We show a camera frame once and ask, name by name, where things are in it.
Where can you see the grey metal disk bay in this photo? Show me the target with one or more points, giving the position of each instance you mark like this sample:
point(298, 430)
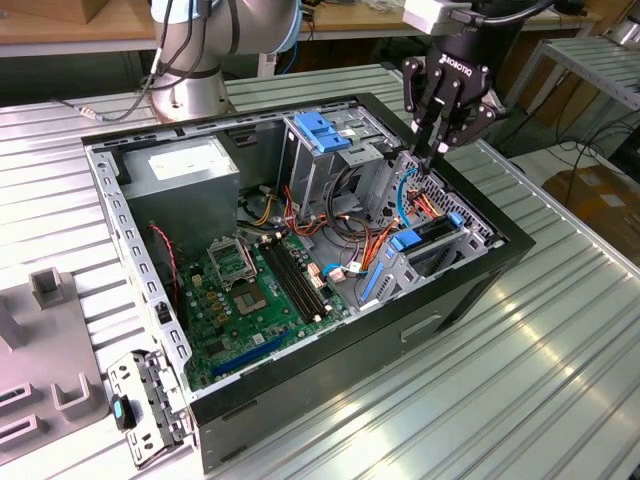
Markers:
point(475, 245)

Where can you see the brown cardboard box on desk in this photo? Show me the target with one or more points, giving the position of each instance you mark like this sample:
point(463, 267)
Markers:
point(90, 10)

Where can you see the grey power supply unit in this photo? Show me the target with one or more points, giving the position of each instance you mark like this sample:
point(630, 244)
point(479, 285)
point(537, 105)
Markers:
point(185, 210)

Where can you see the black case lock switch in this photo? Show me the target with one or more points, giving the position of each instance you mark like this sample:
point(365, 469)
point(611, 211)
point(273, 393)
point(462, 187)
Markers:
point(161, 312)

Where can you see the black open PC case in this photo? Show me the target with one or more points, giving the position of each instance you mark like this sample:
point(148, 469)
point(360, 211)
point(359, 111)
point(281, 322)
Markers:
point(325, 390)

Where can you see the CPU socket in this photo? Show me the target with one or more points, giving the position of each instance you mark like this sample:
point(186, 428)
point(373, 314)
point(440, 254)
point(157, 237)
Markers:
point(250, 300)

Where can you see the blue expansion slot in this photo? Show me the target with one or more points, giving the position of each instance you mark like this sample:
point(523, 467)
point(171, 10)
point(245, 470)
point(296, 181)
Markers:
point(250, 354)

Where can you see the grey parts rack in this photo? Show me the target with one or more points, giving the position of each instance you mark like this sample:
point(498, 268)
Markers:
point(50, 340)

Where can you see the metal slat side table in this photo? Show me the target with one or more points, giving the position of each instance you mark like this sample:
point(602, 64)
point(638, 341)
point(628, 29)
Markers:
point(590, 65)

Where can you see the black latch with blue tab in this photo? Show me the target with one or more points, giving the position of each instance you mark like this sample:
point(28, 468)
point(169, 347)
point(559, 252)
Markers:
point(122, 416)

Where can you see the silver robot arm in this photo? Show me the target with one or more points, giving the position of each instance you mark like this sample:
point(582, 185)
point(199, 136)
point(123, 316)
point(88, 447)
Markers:
point(190, 95)

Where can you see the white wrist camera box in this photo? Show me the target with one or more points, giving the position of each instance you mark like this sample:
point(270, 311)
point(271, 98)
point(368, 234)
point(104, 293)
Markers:
point(430, 15)

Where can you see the blue plastic drive latch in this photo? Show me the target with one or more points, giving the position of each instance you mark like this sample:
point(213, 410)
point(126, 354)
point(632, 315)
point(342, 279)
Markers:
point(315, 127)

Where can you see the hard disk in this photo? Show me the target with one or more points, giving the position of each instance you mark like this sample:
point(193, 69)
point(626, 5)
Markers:
point(407, 240)

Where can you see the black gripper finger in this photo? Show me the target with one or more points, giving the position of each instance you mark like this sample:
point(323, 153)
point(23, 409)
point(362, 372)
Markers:
point(411, 85)
point(475, 122)

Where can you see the black case fan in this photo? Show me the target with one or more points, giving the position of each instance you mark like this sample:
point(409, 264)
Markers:
point(160, 265)

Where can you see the wooden desk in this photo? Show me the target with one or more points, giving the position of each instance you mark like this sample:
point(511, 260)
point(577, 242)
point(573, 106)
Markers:
point(360, 22)

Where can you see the grey optical drive cage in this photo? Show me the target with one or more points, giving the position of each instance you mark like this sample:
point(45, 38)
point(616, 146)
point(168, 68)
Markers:
point(310, 170)

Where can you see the black RAM slot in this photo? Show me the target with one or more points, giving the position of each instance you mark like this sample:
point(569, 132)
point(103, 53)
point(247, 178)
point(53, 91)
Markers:
point(292, 280)
point(285, 282)
point(299, 277)
point(306, 275)

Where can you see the green motherboard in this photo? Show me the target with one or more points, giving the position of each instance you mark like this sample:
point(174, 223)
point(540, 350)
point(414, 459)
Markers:
point(235, 340)

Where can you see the metal slot retainer bracket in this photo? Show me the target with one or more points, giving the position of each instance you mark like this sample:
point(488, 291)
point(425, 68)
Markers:
point(150, 380)

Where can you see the brown cardboard box on floor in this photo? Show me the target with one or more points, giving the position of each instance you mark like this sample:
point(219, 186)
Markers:
point(600, 200)

